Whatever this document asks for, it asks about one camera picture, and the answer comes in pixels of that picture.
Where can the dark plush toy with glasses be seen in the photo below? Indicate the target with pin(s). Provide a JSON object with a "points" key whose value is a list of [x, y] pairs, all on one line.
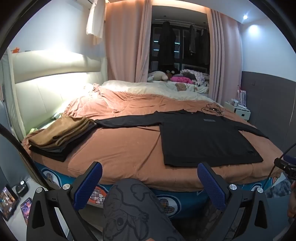
{"points": [[171, 73]]}

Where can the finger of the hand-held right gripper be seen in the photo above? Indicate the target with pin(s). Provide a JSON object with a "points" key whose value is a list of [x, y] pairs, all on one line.
{"points": [[285, 165]]}

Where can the white hanging garment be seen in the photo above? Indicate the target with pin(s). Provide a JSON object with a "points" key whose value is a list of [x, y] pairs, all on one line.
{"points": [[94, 20]]}

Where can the grey shaggy rug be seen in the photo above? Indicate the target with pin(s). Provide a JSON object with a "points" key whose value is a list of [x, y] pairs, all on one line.
{"points": [[278, 188]]}

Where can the white nightstand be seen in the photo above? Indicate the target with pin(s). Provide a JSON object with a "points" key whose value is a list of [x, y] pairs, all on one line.
{"points": [[241, 112]]}

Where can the black long-sleeve shirt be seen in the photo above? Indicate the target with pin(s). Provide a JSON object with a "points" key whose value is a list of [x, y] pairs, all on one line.
{"points": [[203, 139]]}

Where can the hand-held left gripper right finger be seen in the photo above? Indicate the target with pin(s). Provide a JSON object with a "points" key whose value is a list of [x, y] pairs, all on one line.
{"points": [[212, 186]]}

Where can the brown folded garment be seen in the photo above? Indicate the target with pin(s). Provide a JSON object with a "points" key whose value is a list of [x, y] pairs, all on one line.
{"points": [[60, 132]]}

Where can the cream plush toy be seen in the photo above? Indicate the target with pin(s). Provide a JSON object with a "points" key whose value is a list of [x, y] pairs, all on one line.
{"points": [[156, 76]]}

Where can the tablet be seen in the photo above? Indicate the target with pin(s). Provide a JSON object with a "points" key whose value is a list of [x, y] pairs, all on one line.
{"points": [[8, 201]]}

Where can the orange-brown blanket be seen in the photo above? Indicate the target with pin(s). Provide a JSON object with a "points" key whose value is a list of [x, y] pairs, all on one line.
{"points": [[127, 150]]}

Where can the black folded garment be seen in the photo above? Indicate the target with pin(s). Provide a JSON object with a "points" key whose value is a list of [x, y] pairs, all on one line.
{"points": [[54, 154]]}

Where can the white padded headboard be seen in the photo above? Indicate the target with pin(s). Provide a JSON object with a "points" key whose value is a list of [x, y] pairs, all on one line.
{"points": [[46, 92]]}

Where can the blue printed bed sheet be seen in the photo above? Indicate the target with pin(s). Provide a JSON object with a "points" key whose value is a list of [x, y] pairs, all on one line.
{"points": [[185, 201]]}

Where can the dark hanging garment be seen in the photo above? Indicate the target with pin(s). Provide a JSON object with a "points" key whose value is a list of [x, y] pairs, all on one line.
{"points": [[192, 39], [204, 46]]}

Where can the small orange object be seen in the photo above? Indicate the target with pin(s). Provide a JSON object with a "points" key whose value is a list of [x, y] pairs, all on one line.
{"points": [[15, 49]]}

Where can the person's leg in patterned pants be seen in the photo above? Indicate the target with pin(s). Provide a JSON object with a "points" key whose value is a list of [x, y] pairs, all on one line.
{"points": [[134, 208]]}

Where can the cream quilt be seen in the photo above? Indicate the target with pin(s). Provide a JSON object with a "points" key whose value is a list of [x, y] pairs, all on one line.
{"points": [[143, 87]]}

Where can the long dark hanging coat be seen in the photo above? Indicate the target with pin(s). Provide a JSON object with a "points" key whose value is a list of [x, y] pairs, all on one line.
{"points": [[167, 44]]}

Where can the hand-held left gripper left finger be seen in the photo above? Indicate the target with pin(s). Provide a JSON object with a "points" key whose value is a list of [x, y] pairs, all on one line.
{"points": [[87, 186]]}

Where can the pink cloth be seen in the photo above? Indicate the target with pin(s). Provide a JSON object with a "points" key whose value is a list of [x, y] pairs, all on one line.
{"points": [[181, 79]]}

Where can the small black device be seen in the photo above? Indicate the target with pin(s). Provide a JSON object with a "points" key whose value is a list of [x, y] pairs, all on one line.
{"points": [[22, 188]]}

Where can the pink curtain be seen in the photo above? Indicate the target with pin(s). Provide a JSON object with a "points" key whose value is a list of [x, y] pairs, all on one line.
{"points": [[224, 58], [120, 46]]}

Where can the phone with colourful case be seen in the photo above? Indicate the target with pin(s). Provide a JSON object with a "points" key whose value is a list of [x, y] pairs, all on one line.
{"points": [[26, 209]]}

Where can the person's right hand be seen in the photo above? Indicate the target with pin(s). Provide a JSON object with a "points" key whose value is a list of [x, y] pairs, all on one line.
{"points": [[292, 206]]}

